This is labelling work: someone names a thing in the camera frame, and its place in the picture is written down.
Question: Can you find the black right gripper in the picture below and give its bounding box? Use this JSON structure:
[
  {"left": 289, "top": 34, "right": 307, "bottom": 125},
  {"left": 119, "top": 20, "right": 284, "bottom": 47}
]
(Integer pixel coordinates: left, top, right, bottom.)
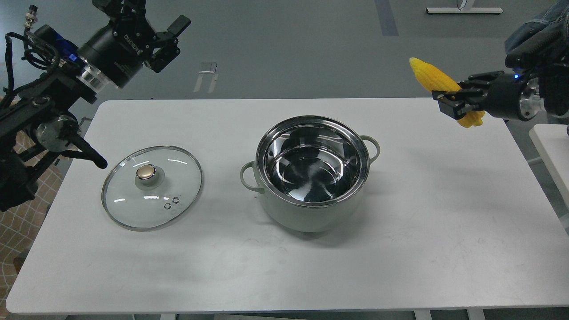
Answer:
[{"left": 432, "top": 71, "right": 534, "bottom": 121}]

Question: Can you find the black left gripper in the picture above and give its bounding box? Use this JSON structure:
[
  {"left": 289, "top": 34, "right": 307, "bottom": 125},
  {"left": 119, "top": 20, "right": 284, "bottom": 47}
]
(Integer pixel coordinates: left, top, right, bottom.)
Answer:
[{"left": 78, "top": 0, "right": 191, "bottom": 88}]

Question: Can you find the yellow corn cob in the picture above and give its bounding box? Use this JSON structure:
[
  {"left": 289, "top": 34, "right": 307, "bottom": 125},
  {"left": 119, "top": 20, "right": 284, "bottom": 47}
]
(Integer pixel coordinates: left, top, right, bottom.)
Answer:
[{"left": 409, "top": 57, "right": 485, "bottom": 128}]

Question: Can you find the glass pot lid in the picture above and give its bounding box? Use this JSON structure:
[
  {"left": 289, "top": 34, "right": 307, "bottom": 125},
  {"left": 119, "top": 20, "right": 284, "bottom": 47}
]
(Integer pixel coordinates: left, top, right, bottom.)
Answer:
[{"left": 101, "top": 146, "right": 203, "bottom": 231}]

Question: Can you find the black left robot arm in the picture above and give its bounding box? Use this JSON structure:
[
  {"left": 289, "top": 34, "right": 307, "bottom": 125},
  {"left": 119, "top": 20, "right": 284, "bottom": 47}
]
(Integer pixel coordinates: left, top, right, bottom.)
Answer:
[{"left": 0, "top": 0, "right": 191, "bottom": 212}]

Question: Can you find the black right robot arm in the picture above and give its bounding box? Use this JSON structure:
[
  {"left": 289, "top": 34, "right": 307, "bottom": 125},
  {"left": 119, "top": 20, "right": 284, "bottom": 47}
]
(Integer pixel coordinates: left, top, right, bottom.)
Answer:
[{"left": 432, "top": 29, "right": 569, "bottom": 121}]

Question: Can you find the grey-green steel pot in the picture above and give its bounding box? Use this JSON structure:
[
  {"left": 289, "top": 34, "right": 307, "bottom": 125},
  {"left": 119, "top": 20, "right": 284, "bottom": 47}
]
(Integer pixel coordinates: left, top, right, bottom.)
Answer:
[{"left": 239, "top": 115, "right": 381, "bottom": 232}]

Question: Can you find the white table leg base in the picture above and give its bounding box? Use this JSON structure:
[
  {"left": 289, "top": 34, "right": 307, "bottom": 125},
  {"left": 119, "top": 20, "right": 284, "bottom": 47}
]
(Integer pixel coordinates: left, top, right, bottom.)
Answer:
[{"left": 425, "top": 0, "right": 504, "bottom": 15}]

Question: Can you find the white side table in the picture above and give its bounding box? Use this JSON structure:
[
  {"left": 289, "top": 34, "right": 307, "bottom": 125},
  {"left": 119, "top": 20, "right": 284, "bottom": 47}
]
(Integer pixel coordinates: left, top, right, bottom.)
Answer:
[{"left": 529, "top": 124, "right": 569, "bottom": 207}]

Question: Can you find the blue denim garment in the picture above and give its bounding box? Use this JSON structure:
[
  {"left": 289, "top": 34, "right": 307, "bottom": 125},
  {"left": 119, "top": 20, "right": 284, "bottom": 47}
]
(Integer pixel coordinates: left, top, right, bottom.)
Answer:
[{"left": 505, "top": 0, "right": 569, "bottom": 55}]

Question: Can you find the beige checkered cloth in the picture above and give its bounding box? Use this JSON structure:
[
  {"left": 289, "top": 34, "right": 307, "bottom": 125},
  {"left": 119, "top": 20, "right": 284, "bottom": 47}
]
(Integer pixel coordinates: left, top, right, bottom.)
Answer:
[{"left": 0, "top": 96, "right": 63, "bottom": 303}]

